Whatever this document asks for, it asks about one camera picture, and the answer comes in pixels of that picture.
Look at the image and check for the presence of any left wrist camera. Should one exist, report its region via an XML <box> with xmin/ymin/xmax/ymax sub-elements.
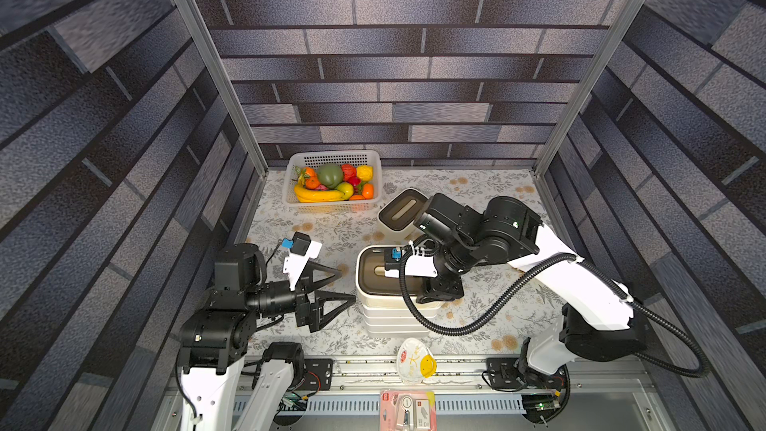
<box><xmin>281</xmin><ymin>231</ymin><xmax>322</xmax><ymax>291</ymax></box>

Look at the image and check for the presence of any yellow-green toy lemon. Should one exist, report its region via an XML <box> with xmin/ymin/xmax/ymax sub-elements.
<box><xmin>335</xmin><ymin>182</ymin><xmax>355</xmax><ymax>201</ymax></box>

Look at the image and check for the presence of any instant noodle cup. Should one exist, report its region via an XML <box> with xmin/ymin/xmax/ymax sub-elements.
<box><xmin>395</xmin><ymin>337</ymin><xmax>437</xmax><ymax>384</ymax></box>

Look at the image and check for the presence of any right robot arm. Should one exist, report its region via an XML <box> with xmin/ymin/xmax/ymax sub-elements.
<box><xmin>413</xmin><ymin>194</ymin><xmax>646</xmax><ymax>375</ymax></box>

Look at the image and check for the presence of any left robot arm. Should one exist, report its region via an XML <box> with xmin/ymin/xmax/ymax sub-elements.
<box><xmin>176</xmin><ymin>243</ymin><xmax>356</xmax><ymax>430</ymax></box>

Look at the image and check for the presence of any cream box dark lid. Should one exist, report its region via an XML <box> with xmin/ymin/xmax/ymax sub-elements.
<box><xmin>377</xmin><ymin>189</ymin><xmax>428</xmax><ymax>245</ymax></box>
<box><xmin>355</xmin><ymin>245</ymin><xmax>406</xmax><ymax>307</ymax></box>

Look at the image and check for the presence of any black corrugated cable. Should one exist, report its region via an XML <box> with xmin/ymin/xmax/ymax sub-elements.
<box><xmin>397</xmin><ymin>238</ymin><xmax>710</xmax><ymax>379</ymax></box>

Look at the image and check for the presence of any orange toy fruit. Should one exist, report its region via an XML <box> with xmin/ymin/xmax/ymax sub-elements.
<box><xmin>361</xmin><ymin>183</ymin><xmax>375</xmax><ymax>200</ymax></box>

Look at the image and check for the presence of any yellow toy banana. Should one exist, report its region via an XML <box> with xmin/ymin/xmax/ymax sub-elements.
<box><xmin>293</xmin><ymin>185</ymin><xmax>344</xmax><ymax>203</ymax></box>

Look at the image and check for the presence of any yellow toy pepper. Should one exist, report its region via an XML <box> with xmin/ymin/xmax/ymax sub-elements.
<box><xmin>356</xmin><ymin>166</ymin><xmax>374</xmax><ymax>183</ymax></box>

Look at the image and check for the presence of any aluminium rail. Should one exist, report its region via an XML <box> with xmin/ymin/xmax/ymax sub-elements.
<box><xmin>172</xmin><ymin>352</ymin><xmax>653</xmax><ymax>396</ymax></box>

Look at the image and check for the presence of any red toy pepper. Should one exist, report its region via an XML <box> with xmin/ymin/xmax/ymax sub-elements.
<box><xmin>341</xmin><ymin>164</ymin><xmax>356</xmax><ymax>182</ymax></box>

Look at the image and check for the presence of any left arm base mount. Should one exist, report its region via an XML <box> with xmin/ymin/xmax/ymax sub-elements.
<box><xmin>291</xmin><ymin>358</ymin><xmax>335</xmax><ymax>395</ymax></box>

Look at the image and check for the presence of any white plastic fruit basket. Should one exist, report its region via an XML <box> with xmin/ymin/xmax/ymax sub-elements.
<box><xmin>282</xmin><ymin>150</ymin><xmax>383</xmax><ymax>213</ymax></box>

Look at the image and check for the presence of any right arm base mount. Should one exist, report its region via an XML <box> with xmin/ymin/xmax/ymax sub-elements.
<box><xmin>481</xmin><ymin>356</ymin><xmax>571</xmax><ymax>395</ymax></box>

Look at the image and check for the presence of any white box grey lid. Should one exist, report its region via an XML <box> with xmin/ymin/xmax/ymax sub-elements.
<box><xmin>360</xmin><ymin>303</ymin><xmax>441</xmax><ymax>318</ymax></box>
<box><xmin>362</xmin><ymin>307</ymin><xmax>419</xmax><ymax>325</ymax></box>
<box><xmin>364</xmin><ymin>318</ymin><xmax>428</xmax><ymax>333</ymax></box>

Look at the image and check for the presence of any pink packaged item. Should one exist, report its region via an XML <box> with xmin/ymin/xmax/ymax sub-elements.
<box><xmin>379</xmin><ymin>390</ymin><xmax>437</xmax><ymax>431</ymax></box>

